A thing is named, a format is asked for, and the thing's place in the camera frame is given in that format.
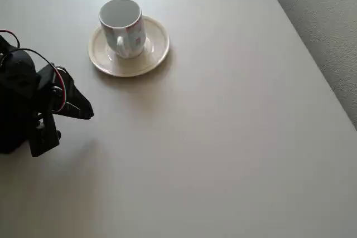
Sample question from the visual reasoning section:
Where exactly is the white patterned mug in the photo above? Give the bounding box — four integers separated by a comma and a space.
98, 0, 146, 60

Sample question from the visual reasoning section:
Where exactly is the cream white saucer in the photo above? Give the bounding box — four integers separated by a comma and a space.
88, 14, 170, 78

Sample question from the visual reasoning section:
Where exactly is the red black gripper servo cable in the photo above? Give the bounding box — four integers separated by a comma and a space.
16, 48, 70, 112

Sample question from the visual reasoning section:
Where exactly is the black gripper camera module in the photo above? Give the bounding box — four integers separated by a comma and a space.
27, 109, 61, 158

